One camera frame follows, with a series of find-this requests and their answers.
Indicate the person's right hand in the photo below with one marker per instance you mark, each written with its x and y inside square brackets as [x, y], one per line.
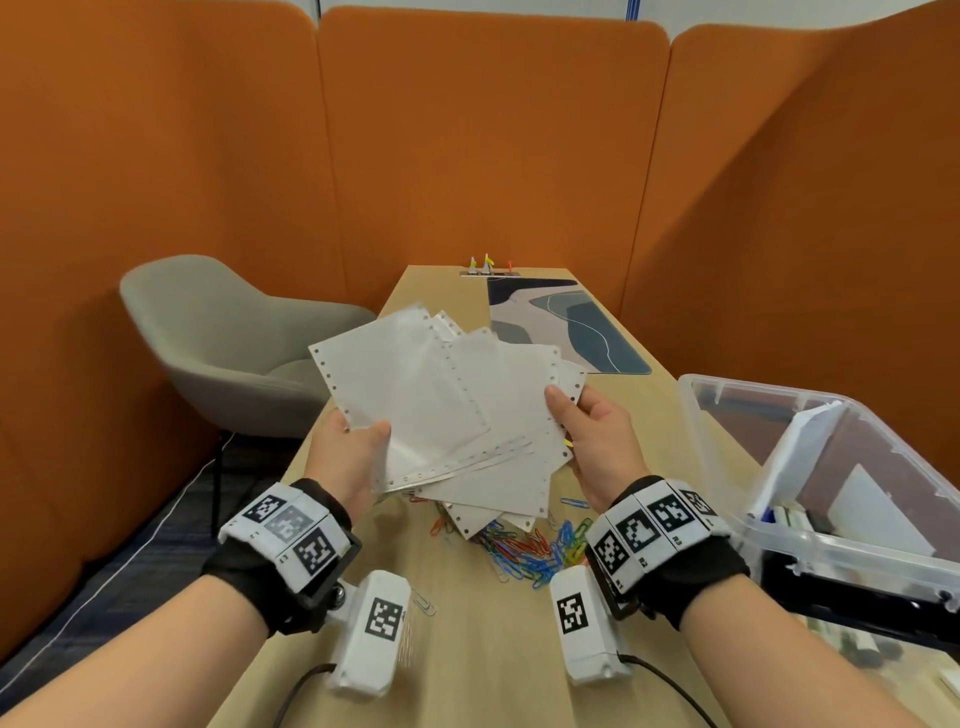
[600, 450]

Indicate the white wrist camera unit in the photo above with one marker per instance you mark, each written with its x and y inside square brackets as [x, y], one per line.
[375, 630]
[585, 630]

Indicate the person's left hand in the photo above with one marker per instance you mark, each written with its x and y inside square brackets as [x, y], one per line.
[345, 465]

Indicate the pile of coloured paper clips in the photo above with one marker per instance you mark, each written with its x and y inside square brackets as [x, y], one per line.
[525, 555]

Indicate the white folded paper divider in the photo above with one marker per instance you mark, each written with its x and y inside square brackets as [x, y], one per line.
[795, 457]

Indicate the person's right forearm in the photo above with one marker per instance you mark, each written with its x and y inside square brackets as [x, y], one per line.
[787, 660]

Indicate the white card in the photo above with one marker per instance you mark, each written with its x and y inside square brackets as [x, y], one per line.
[877, 517]

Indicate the stack of white perforated papers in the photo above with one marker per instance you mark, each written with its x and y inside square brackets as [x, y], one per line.
[450, 405]

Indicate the grey armchair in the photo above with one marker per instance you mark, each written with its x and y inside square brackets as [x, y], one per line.
[225, 330]

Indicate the patterned desk mat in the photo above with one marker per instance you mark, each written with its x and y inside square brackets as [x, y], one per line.
[592, 337]

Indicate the person's left forearm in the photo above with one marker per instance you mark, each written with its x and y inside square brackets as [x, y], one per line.
[150, 667]

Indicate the black wristband with marker tags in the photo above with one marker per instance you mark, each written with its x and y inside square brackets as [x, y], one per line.
[292, 525]
[652, 525]

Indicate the clear plastic storage bin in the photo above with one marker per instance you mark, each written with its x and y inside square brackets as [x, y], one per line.
[720, 450]

